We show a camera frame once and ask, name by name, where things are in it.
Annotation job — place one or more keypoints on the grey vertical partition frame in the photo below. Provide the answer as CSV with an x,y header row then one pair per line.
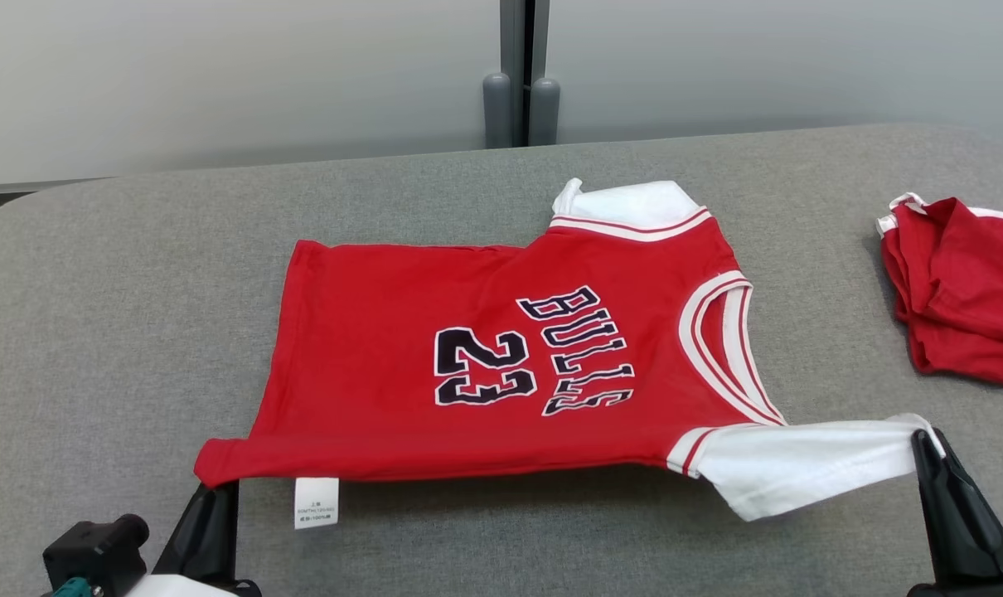
x,y
522,41

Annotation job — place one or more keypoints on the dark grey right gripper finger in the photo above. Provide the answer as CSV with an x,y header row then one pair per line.
x,y
986,551
941,531

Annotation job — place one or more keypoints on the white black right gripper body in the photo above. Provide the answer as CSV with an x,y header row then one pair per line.
x,y
974,589

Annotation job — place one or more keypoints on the grey cylindrical post foot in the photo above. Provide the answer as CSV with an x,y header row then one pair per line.
x,y
496,108
545,112

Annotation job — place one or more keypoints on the red Bulls 23 jersey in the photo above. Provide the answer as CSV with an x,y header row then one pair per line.
x,y
369,365

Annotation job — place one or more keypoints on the red shorts white trim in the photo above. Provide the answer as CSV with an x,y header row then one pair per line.
x,y
966,290

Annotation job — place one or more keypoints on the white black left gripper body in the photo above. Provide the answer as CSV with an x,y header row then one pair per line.
x,y
186,589

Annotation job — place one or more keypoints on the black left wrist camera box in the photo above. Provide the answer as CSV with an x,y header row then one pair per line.
x,y
91,551

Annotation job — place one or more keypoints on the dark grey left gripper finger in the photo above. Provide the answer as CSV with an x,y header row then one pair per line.
x,y
226,539
191,547

